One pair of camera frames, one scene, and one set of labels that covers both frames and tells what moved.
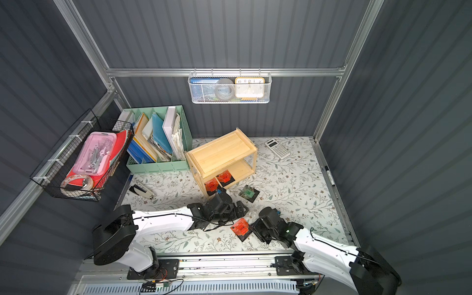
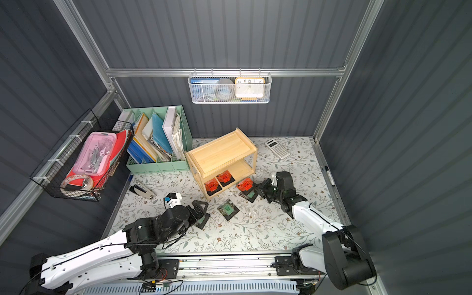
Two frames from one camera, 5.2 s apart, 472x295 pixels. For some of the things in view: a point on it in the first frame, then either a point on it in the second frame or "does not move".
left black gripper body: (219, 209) → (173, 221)
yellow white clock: (249, 87) does not move
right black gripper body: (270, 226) → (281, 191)
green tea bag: (249, 193) does not move
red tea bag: (242, 229) → (246, 185)
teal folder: (158, 133) does not move
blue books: (139, 153) does not move
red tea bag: (225, 178) does not move
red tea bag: (211, 186) does not move
